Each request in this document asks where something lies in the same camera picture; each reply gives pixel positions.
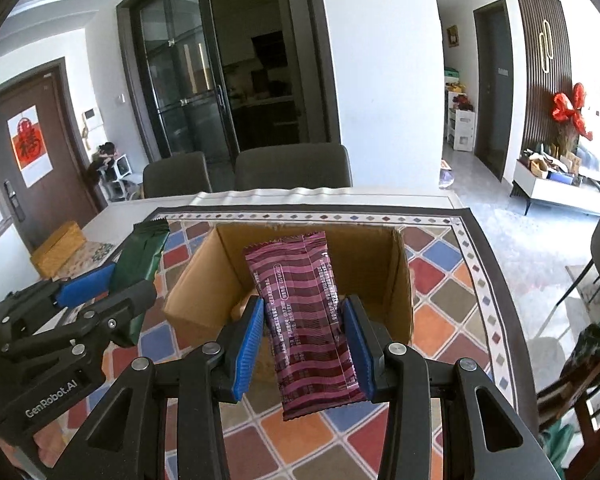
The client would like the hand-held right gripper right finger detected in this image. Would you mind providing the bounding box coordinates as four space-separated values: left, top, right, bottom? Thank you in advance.
340 295 561 480

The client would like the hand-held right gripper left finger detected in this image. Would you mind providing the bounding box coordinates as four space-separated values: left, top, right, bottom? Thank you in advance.
37 296 266 480

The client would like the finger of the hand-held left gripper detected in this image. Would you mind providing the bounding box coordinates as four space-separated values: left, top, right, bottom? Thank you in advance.
0 264 117 336
0 281 157 358

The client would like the dark green snack packet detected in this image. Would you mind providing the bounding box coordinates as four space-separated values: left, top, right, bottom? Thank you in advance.
111 217 171 348

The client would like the maroon striped snack packet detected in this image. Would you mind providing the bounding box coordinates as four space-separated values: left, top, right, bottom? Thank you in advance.
244 230 368 422

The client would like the brown cardboard box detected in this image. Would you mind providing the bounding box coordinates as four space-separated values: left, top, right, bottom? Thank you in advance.
162 222 415 386

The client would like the yellow cardboard box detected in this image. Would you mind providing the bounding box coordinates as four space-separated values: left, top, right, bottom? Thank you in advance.
30 221 88 278

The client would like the colourful checkered tablecloth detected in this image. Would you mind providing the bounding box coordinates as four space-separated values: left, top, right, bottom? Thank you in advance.
30 203 538 480

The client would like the brown entrance door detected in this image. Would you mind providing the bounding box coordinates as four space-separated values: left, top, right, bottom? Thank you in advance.
0 57 106 256

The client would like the white stool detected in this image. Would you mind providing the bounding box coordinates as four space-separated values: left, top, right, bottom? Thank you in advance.
100 155 143 202

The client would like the grey dining chair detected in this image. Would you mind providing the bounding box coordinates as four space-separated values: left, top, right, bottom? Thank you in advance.
235 142 353 192
142 151 213 200

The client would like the red and white door poster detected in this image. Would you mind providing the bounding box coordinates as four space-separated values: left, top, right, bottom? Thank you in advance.
7 105 48 187

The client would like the black framed glass door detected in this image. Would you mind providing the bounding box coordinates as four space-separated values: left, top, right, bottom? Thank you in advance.
117 0 331 162

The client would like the wooden chair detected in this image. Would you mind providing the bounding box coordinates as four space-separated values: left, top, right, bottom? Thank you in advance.
535 340 600 442

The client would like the dark green cloth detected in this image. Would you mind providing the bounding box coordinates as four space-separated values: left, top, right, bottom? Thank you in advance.
562 322 600 377

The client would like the white shelf cart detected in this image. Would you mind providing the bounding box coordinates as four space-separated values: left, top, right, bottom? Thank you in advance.
445 82 477 153

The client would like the white low cabinet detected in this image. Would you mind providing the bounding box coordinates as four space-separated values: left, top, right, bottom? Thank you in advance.
510 157 600 217

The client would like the pile of bags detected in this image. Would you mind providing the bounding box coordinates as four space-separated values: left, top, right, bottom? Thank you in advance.
522 145 583 181

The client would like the dark hallway door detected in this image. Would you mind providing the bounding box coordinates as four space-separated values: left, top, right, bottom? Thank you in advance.
472 0 513 183

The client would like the red bow decoration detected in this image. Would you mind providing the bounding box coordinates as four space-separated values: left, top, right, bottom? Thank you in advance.
551 84 595 141

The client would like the door lock handle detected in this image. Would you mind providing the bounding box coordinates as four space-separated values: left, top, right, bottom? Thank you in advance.
4 180 26 221

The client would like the wood slat panel gold handle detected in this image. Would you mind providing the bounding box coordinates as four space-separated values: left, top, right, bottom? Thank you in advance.
510 0 581 161

